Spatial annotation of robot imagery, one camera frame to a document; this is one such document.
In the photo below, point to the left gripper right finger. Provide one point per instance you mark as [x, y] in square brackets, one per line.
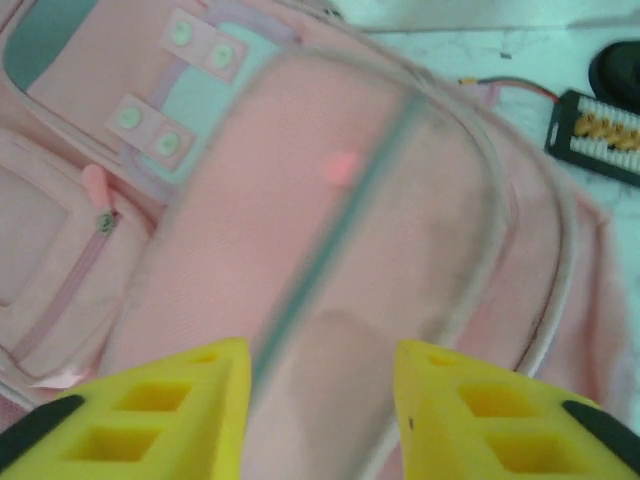
[500, 425]

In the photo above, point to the pink backpack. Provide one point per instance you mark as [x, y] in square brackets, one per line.
[300, 200]

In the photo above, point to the black orange rectangular box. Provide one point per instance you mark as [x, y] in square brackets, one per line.
[562, 130]

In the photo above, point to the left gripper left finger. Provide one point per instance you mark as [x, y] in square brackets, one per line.
[150, 430]

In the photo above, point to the black round knob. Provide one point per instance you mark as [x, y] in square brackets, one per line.
[620, 75]

